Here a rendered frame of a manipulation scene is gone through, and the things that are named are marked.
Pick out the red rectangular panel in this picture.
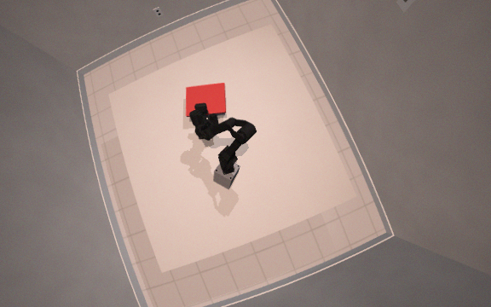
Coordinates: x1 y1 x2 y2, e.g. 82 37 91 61
186 83 226 117

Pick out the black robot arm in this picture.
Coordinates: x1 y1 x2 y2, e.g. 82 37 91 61
189 110 257 175

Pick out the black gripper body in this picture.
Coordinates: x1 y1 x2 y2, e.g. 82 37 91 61
194 103 207 120

